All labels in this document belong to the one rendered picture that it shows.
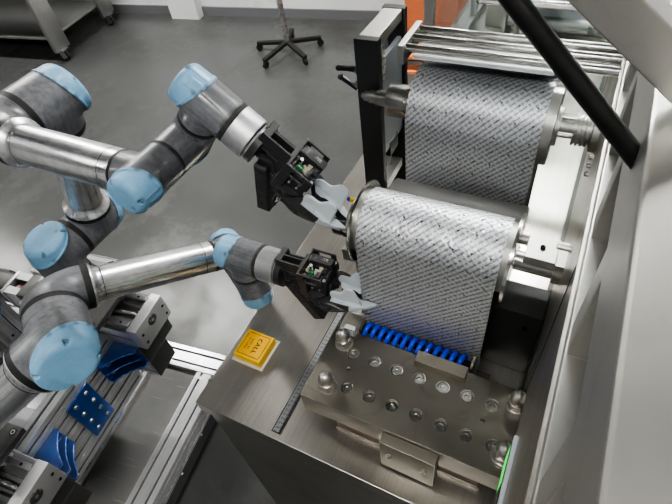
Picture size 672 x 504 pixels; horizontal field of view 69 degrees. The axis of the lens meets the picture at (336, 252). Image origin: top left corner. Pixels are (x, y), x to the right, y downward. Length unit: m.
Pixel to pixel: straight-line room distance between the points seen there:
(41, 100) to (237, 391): 0.71
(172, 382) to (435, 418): 1.32
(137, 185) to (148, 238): 2.11
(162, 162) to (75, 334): 0.35
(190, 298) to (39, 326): 1.56
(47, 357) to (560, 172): 1.34
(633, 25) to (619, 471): 0.27
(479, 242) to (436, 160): 0.25
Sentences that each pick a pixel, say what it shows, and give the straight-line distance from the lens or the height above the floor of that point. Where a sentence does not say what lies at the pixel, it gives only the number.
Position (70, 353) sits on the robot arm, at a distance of 1.00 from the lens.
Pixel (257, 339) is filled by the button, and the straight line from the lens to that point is 1.16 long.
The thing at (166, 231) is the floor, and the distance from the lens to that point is 2.92.
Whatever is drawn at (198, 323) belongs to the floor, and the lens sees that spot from 2.43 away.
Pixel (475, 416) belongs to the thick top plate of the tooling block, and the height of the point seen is 1.03.
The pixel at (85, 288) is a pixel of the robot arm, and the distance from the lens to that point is 1.11.
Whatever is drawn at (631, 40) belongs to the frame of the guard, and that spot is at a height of 1.71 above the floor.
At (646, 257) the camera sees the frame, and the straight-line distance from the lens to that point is 0.31.
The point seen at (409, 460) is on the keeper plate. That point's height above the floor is 1.00.
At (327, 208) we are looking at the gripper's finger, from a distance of 0.83.
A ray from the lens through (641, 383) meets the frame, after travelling 0.27.
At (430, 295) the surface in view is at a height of 1.17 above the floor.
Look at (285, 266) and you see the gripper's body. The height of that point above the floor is 1.15.
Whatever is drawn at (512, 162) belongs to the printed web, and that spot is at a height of 1.30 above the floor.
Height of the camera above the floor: 1.87
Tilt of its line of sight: 48 degrees down
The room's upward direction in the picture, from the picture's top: 10 degrees counter-clockwise
